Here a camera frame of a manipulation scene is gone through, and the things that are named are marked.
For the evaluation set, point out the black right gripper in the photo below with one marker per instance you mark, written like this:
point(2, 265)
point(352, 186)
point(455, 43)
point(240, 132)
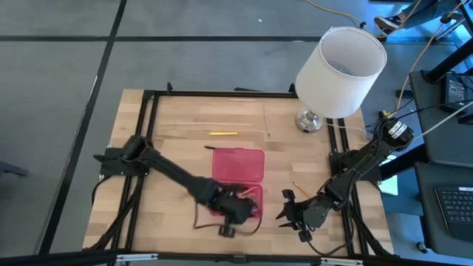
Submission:
point(314, 214)

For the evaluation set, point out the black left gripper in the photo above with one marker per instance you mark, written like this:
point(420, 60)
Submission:
point(233, 210)

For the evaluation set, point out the orange pencil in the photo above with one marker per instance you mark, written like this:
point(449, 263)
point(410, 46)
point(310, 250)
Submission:
point(302, 188)
point(249, 191)

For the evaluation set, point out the black pen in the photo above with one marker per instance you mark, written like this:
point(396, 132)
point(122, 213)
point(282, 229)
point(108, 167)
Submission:
point(210, 147)

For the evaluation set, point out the natural wooden pencil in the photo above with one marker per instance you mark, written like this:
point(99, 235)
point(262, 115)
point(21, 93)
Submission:
point(267, 122)

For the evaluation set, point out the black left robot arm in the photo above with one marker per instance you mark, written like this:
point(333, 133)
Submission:
point(170, 171)

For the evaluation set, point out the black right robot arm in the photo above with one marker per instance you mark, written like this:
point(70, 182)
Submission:
point(366, 159)

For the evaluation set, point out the pink translucent supply box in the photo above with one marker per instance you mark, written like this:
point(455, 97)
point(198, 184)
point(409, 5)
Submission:
point(238, 164)

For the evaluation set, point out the yellow pen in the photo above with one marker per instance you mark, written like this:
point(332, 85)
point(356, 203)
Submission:
point(223, 133)

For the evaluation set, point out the black caster wheel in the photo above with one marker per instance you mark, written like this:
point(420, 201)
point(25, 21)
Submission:
point(422, 247)

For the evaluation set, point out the dark grey keyboard desk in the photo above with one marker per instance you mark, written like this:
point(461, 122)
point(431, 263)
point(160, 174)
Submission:
point(425, 207)

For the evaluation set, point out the white-shade silver table lamp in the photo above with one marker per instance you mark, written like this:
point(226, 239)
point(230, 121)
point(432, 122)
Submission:
point(340, 81)

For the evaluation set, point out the black computer keyboard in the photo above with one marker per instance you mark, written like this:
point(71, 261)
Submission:
point(456, 212)

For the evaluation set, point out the black power adapter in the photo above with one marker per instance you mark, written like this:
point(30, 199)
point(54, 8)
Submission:
point(454, 94)

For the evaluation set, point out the person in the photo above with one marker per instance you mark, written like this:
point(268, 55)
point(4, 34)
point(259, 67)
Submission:
point(388, 24)

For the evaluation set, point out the dark grey chair leg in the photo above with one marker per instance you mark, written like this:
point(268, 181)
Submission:
point(13, 170)

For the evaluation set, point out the silver frame bracket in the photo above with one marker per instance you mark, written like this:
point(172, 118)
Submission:
point(136, 257)
point(341, 261)

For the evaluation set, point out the black aluminium table frame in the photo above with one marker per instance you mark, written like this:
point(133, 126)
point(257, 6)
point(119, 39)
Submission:
point(221, 94)

